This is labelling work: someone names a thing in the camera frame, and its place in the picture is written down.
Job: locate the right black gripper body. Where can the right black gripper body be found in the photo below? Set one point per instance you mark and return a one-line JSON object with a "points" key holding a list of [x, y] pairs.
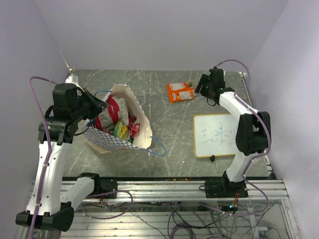
{"points": [[204, 87]]}

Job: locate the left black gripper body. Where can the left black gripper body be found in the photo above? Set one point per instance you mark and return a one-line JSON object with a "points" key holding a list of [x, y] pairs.
{"points": [[88, 107]]}

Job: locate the orange snack packet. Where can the orange snack packet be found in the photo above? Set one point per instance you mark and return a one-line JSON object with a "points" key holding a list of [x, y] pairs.
{"points": [[180, 92]]}

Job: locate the red white snack bag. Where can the red white snack bag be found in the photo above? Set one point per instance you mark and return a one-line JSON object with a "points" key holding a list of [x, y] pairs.
{"points": [[117, 110]]}

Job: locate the blue checkered paper bag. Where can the blue checkered paper bag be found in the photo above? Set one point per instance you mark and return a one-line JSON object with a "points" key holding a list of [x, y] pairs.
{"points": [[104, 141]]}

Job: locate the green yellow candy bag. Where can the green yellow candy bag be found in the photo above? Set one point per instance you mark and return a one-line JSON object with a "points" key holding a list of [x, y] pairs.
{"points": [[121, 130]]}

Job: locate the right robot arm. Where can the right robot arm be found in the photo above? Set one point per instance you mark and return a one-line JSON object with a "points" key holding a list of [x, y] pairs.
{"points": [[253, 137]]}

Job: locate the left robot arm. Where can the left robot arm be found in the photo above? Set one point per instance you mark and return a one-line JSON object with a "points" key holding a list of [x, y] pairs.
{"points": [[48, 209]]}

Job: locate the small whiteboard with writing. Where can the small whiteboard with writing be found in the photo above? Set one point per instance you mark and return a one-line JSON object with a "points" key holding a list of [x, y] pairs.
{"points": [[214, 135]]}

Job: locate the small red snack packet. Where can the small red snack packet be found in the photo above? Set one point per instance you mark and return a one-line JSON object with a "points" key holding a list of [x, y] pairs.
{"points": [[134, 129]]}

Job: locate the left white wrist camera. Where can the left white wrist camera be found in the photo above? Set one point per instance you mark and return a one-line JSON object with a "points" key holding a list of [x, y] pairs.
{"points": [[73, 79]]}

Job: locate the aluminium rail frame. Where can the aluminium rail frame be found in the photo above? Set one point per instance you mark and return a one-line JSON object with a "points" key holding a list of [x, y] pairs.
{"points": [[176, 208]]}

